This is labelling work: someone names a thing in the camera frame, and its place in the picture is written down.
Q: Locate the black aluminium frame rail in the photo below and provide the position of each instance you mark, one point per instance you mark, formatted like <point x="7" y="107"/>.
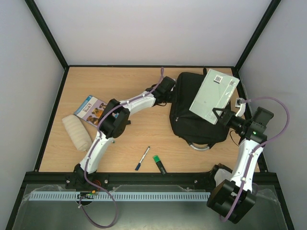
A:
<point x="108" y="180"/>

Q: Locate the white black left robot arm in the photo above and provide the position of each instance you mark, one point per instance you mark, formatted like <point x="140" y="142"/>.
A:
<point x="113" y="121"/>

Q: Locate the light blue slotted cable duct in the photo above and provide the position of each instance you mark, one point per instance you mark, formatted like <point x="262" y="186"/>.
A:
<point x="120" y="196"/>

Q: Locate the beige fabric pencil roll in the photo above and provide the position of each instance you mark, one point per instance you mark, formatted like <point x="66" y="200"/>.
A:
<point x="77" y="133"/>

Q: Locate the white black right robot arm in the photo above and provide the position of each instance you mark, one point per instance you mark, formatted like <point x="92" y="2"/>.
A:
<point x="232" y="198"/>

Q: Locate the grey shrink-wrapped notebook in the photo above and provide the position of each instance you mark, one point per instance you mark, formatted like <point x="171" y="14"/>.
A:
<point x="215" y="91"/>

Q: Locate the purple dog picture book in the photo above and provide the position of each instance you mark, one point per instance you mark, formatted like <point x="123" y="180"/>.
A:
<point x="91" y="110"/>

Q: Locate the black student backpack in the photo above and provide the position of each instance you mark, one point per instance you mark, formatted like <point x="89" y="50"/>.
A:
<point x="198" y="133"/>

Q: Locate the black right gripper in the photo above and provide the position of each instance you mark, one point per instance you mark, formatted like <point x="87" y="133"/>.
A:
<point x="227" y="116"/>

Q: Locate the blue capped white marker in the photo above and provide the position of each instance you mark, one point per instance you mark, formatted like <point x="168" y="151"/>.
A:
<point x="142" y="158"/>

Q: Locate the green black highlighter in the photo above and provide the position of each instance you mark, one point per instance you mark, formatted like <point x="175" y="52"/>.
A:
<point x="159" y="165"/>

